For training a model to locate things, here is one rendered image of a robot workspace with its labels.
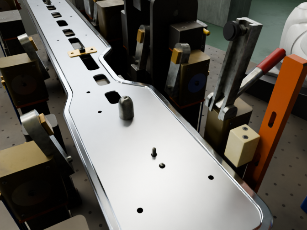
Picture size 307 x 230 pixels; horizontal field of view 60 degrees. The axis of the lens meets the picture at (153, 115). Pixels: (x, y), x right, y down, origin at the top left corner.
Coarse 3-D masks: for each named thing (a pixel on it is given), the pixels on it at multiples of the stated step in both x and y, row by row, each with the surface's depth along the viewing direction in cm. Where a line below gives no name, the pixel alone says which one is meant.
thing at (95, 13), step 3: (93, 0) 97; (96, 0) 96; (99, 0) 96; (102, 0) 96; (96, 6) 97; (96, 9) 97; (96, 12) 98; (96, 15) 98; (93, 18) 100; (96, 18) 99; (93, 21) 102; (96, 21) 99; (96, 24) 100
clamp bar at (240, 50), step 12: (228, 24) 39; (240, 24) 41; (252, 24) 39; (228, 36) 40; (240, 36) 41; (252, 36) 40; (228, 48) 44; (240, 48) 43; (252, 48) 41; (228, 60) 45; (240, 60) 42; (228, 72) 46; (240, 72) 43; (216, 84) 48; (228, 84) 46; (240, 84) 45; (216, 96) 49; (228, 96) 46
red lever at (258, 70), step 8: (280, 48) 48; (272, 56) 48; (280, 56) 47; (264, 64) 48; (272, 64) 48; (256, 72) 48; (264, 72) 48; (248, 80) 48; (256, 80) 48; (240, 88) 48; (248, 88) 49; (224, 96) 49; (216, 104) 49
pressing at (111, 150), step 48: (48, 48) 83; (96, 48) 82; (96, 96) 62; (144, 96) 62; (96, 144) 50; (144, 144) 50; (192, 144) 50; (96, 192) 42; (144, 192) 42; (192, 192) 42; (240, 192) 42
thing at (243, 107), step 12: (216, 108) 50; (240, 108) 50; (252, 108) 50; (216, 120) 50; (228, 120) 48; (240, 120) 50; (204, 132) 56; (216, 132) 51; (228, 132) 50; (216, 144) 53
